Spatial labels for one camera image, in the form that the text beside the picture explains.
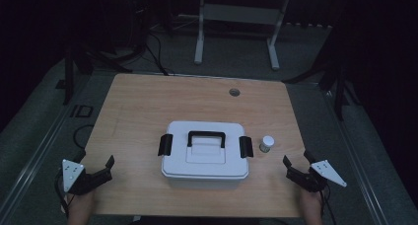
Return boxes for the black background cable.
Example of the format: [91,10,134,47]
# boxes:
[145,33,172,77]

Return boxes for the small white-capped bottle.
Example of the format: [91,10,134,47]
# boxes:
[258,134,276,154]

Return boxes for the white metal desk frame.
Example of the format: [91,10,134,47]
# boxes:
[193,0,292,71]

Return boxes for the metal floor rail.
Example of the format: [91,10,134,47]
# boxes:
[319,86,393,225]
[0,76,97,221]

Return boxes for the person's right hand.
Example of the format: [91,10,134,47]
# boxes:
[299,187,325,216]

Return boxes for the hand-held gripper cable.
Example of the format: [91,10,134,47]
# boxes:
[53,170,71,218]
[319,185,338,225]

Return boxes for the left hand-held gripper cable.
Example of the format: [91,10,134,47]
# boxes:
[53,170,71,218]

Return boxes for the white lid with black handle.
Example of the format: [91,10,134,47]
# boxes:
[157,120,254,181]

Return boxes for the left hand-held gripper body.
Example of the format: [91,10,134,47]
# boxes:
[61,159,114,196]

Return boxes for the person's left hand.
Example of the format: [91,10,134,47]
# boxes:
[67,188,97,216]

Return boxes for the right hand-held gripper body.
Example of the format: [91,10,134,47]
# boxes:
[285,159,348,193]

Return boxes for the dark equipment rack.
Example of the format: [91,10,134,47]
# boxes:
[127,0,153,55]

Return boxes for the black floor cable loop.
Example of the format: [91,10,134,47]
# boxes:
[72,123,96,151]

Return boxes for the black metal stand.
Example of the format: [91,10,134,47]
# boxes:
[54,45,134,107]
[282,61,361,122]

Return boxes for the right hand-held gripper cable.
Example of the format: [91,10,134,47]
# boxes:
[319,185,338,225]

